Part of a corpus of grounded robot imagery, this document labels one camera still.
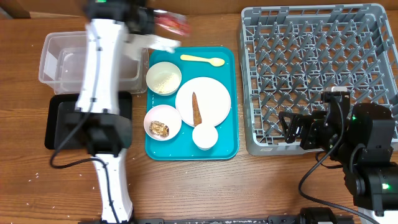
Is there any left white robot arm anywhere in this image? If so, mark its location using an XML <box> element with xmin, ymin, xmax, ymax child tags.
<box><xmin>50</xmin><ymin>1</ymin><xmax>155</xmax><ymax>223</ymax></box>

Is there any large white plate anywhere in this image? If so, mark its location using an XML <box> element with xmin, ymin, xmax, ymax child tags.
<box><xmin>175</xmin><ymin>77</ymin><xmax>231</xmax><ymax>127</ymax></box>

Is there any black waste tray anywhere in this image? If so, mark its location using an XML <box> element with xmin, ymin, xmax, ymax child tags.
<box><xmin>45</xmin><ymin>91</ymin><xmax>132</xmax><ymax>154</ymax></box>

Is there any clear plastic bin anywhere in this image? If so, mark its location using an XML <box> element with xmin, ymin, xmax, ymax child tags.
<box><xmin>39</xmin><ymin>31</ymin><xmax>149</xmax><ymax>95</ymax></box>

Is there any teal plastic tray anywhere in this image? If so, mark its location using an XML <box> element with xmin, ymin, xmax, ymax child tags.
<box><xmin>145</xmin><ymin>47</ymin><xmax>239</xmax><ymax>161</ymax></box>

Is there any cream green bowl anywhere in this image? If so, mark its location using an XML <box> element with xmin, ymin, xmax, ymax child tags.
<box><xmin>146</xmin><ymin>62</ymin><xmax>182</xmax><ymax>96</ymax></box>

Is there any brown food scrap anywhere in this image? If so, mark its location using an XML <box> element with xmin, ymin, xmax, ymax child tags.
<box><xmin>149</xmin><ymin>121</ymin><xmax>169</xmax><ymax>138</ymax></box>

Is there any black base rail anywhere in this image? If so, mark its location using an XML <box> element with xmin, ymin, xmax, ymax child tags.
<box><xmin>77</xmin><ymin>207</ymin><xmax>355</xmax><ymax>224</ymax></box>

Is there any yellow plastic spoon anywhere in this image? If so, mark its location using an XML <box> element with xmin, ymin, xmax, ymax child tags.
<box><xmin>180</xmin><ymin>54</ymin><xmax>225</xmax><ymax>67</ymax></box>

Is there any grey dishwasher rack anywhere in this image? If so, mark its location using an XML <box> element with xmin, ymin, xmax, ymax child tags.
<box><xmin>239</xmin><ymin>4</ymin><xmax>397</xmax><ymax>156</ymax></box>

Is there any white napkin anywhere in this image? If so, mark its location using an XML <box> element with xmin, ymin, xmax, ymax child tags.
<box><xmin>123</xmin><ymin>34</ymin><xmax>181</xmax><ymax>60</ymax></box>

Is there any red snack wrapper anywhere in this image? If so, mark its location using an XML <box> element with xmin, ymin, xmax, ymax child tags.
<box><xmin>154</xmin><ymin>9</ymin><xmax>190</xmax><ymax>36</ymax></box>

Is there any brown carrot stick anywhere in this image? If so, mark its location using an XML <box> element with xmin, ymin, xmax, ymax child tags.
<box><xmin>192</xmin><ymin>92</ymin><xmax>202</xmax><ymax>127</ymax></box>

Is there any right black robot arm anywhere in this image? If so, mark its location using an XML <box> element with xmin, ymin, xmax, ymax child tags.
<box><xmin>279</xmin><ymin>101</ymin><xmax>397</xmax><ymax>223</ymax></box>

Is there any small white cup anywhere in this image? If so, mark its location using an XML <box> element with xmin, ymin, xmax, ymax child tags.
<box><xmin>192</xmin><ymin>123</ymin><xmax>218</xmax><ymax>151</ymax></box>

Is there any pink bowl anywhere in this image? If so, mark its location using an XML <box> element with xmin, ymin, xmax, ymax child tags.
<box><xmin>144</xmin><ymin>105</ymin><xmax>182</xmax><ymax>141</ymax></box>

